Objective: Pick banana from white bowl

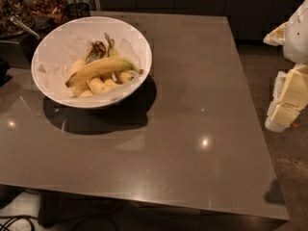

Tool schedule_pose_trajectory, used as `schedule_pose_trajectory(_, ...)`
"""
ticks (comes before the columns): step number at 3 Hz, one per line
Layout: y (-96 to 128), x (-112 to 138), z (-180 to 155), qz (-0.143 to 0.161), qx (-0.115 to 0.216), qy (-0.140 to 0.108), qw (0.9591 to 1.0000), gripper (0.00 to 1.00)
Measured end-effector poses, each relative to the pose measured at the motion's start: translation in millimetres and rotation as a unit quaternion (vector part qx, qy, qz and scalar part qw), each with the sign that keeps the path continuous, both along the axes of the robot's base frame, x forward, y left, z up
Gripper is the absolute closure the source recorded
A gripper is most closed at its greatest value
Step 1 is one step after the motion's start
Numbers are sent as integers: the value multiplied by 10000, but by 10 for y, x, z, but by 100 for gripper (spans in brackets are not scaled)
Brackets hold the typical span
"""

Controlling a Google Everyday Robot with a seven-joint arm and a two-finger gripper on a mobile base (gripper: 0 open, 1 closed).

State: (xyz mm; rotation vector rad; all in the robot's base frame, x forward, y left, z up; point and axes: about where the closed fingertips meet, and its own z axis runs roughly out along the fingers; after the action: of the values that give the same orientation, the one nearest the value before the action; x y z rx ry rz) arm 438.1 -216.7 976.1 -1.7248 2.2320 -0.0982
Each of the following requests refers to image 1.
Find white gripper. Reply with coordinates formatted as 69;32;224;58
263;0;308;132

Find long yellow banana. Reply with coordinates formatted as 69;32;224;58
65;56;143;88

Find dark banana stem bunch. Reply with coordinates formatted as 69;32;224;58
85;33;118;64

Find white bowl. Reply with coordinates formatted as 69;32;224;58
31;16;152;109

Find yellow bananas under top one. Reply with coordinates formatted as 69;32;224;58
69;60;129;97

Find tray of brown snacks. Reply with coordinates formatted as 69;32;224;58
27;0;69;26

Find metal spoon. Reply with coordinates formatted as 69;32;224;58
11;15;40;39

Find black wire cup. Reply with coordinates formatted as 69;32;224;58
67;2;90;19

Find black floor cables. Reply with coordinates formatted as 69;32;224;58
0;215;37;231

